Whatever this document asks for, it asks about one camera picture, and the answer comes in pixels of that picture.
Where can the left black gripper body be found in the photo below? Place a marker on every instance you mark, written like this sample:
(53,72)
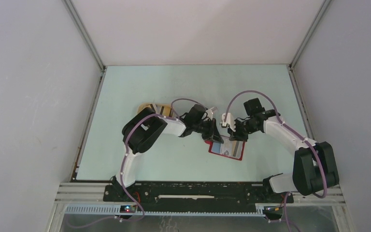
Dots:
(205,128)

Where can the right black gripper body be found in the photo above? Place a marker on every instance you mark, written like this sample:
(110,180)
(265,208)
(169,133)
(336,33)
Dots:
(245,126)

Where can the red card holder wallet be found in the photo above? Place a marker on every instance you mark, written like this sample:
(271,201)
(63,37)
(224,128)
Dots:
(214,148)

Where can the beige oval tray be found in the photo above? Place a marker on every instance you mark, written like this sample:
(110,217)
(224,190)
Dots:
(159,108)

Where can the white numbered card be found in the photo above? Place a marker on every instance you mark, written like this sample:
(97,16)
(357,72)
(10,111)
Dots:
(226,149)

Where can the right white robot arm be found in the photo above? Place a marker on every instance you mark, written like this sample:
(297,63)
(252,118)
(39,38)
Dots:
(314,165)

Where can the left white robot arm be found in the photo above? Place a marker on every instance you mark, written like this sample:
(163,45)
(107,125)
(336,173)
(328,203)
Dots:
(153,120)

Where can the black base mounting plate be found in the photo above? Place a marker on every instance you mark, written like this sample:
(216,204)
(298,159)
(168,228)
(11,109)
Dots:
(194,197)

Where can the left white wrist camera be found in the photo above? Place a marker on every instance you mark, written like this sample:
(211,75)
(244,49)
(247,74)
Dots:
(210,112)

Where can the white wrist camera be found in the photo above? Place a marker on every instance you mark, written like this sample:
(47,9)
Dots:
(228,121)
(210,112)

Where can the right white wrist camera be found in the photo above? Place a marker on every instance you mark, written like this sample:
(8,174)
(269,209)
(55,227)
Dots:
(228,121)

